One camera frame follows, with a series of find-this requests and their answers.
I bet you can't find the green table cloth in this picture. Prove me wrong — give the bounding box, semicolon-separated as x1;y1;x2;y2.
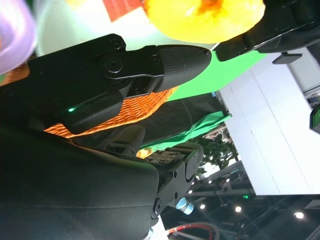
166;48;269;102

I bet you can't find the large plain orange donut bread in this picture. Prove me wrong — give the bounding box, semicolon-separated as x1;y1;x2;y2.
146;0;265;44

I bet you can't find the pink cake slice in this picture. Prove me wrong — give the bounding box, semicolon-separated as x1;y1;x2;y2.
103;0;145;22

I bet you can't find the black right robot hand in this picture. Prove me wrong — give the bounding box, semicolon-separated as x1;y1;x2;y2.
0;33;212;240

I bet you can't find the pale grey-green bowl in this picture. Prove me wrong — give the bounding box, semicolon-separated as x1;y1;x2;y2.
34;0;221;61

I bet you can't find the red curved hose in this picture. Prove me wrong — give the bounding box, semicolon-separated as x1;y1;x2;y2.
166;223;221;240

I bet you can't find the black backdrop curtain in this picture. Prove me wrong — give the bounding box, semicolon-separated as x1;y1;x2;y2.
74;91;229;151

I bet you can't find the green leafy plant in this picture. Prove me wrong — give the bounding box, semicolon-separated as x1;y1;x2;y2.
194;129;241;176

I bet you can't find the orange wicker basket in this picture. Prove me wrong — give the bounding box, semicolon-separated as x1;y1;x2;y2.
0;62;180;139

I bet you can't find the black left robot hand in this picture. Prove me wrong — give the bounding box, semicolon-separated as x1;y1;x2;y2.
216;0;320;65

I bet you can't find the clear plastic snack bag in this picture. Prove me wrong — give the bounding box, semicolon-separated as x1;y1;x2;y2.
136;147;156;159

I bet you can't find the lavender plate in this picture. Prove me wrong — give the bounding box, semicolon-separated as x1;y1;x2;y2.
0;0;39;75

